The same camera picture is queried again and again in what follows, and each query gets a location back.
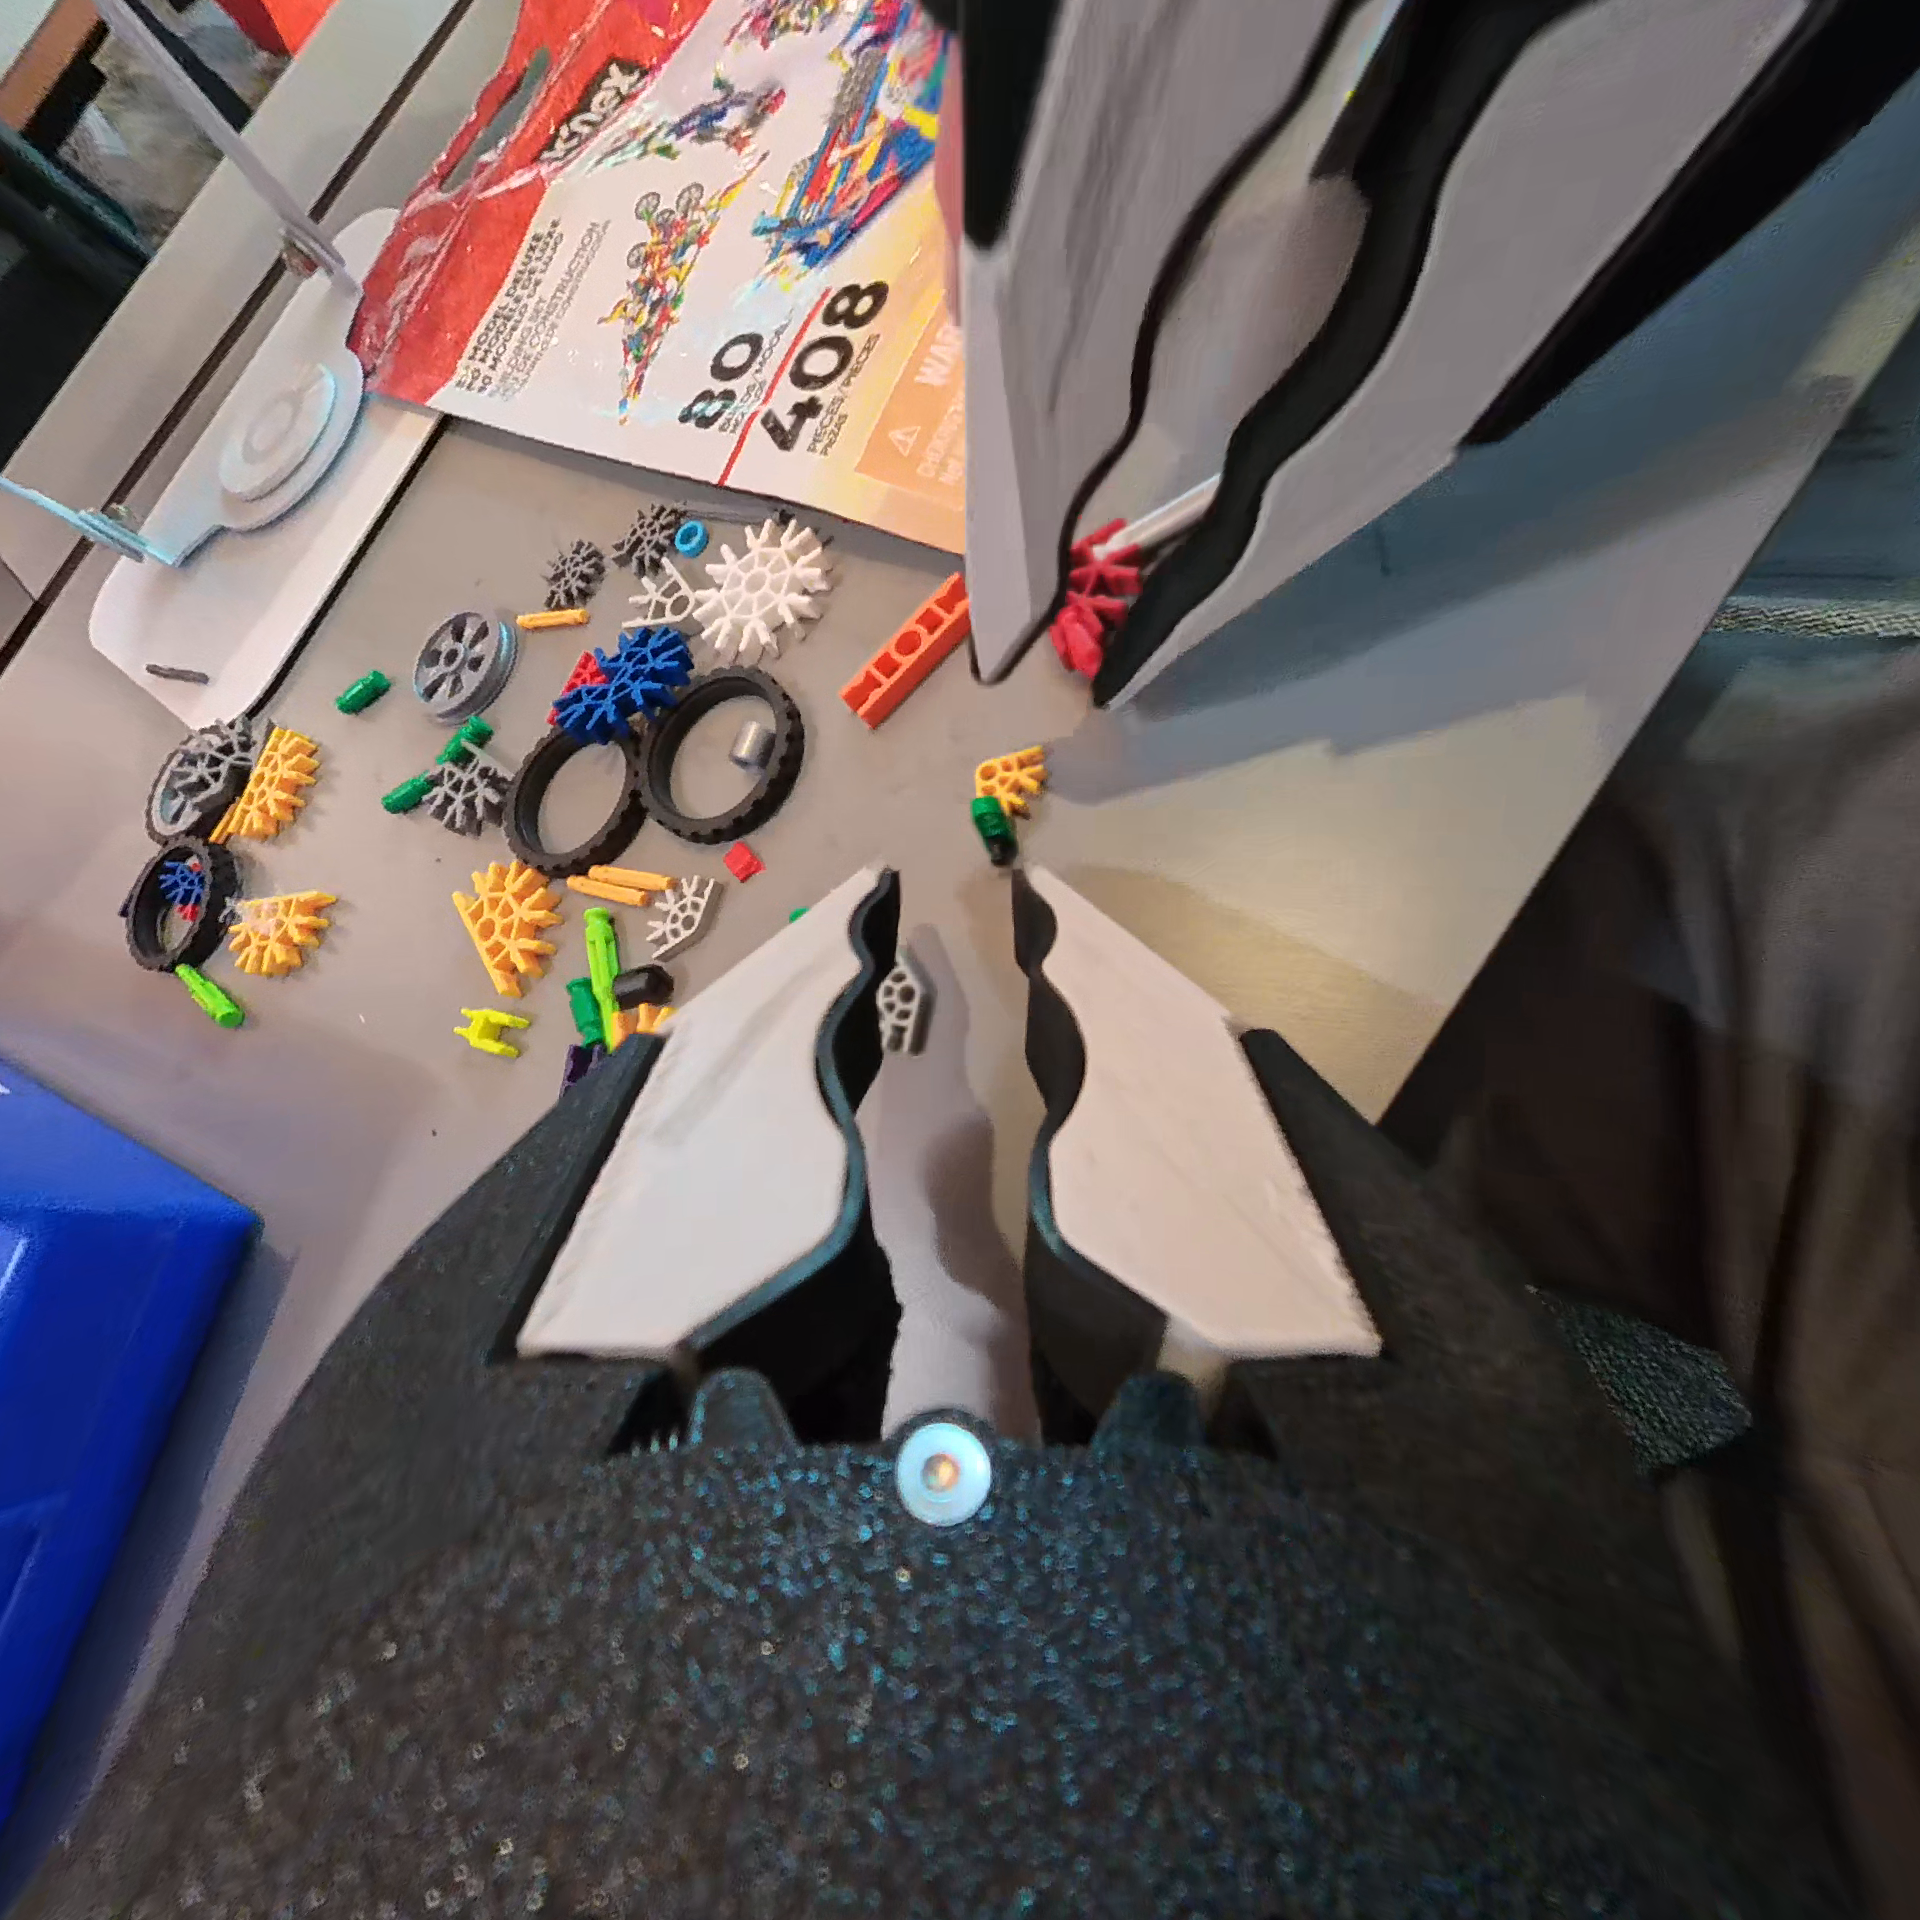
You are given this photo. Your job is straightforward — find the black tyre with grey hub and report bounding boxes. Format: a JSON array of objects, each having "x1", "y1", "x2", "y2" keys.
[{"x1": 145, "y1": 718, "x2": 265, "y2": 845}]

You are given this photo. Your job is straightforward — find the grey wheel hub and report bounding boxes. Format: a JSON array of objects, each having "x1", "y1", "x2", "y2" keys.
[{"x1": 413, "y1": 609, "x2": 522, "y2": 720}]

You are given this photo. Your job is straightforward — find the printed toy packaging bag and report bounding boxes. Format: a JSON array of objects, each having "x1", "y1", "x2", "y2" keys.
[{"x1": 348, "y1": 0, "x2": 970, "y2": 554}]

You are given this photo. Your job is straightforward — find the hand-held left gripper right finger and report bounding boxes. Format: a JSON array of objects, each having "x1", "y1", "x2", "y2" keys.
[{"x1": 1016, "y1": 864, "x2": 1384, "y2": 1444}]

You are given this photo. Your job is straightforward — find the white flat board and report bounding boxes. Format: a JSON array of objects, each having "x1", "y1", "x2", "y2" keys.
[{"x1": 86, "y1": 406, "x2": 447, "y2": 729}]

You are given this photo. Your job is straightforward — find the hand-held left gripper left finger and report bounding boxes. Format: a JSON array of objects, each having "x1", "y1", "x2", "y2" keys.
[{"x1": 510, "y1": 864, "x2": 902, "y2": 1444}]

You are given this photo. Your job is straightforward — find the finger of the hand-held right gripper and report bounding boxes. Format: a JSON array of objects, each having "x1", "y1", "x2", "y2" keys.
[
  {"x1": 958, "y1": 0, "x2": 1354, "y2": 682},
  {"x1": 1092, "y1": 0, "x2": 1819, "y2": 713}
]

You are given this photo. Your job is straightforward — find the orange connector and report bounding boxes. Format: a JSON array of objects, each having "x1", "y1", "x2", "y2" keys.
[{"x1": 840, "y1": 574, "x2": 972, "y2": 729}]

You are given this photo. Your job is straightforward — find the dark grey fan connector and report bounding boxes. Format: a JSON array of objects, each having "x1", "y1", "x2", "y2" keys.
[{"x1": 419, "y1": 749, "x2": 510, "y2": 835}]

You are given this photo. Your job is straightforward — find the black rubber tyre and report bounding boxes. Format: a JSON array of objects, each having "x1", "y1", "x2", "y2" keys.
[
  {"x1": 125, "y1": 840, "x2": 240, "y2": 975},
  {"x1": 501, "y1": 725, "x2": 649, "y2": 878},
  {"x1": 637, "y1": 666, "x2": 806, "y2": 845}
]

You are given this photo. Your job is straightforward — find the dark grey chair seat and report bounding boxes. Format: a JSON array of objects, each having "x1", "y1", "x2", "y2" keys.
[{"x1": 1542, "y1": 1286, "x2": 1753, "y2": 1475}]

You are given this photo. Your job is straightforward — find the person's grey trousers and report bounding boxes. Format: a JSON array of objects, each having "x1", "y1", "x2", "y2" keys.
[{"x1": 1381, "y1": 495, "x2": 1920, "y2": 1920}]

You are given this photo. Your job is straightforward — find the red connector with rod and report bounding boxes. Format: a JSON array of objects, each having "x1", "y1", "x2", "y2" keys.
[{"x1": 1046, "y1": 478, "x2": 1219, "y2": 671}]

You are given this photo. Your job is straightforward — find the white snowflake connector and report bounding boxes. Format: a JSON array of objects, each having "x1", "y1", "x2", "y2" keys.
[{"x1": 693, "y1": 513, "x2": 834, "y2": 663}]

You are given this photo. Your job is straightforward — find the blue snowflake connector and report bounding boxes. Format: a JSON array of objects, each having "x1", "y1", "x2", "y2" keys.
[{"x1": 551, "y1": 627, "x2": 694, "y2": 741}]

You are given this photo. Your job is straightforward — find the blue plastic bin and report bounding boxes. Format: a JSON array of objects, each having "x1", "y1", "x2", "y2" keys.
[{"x1": 0, "y1": 1057, "x2": 265, "y2": 1825}]

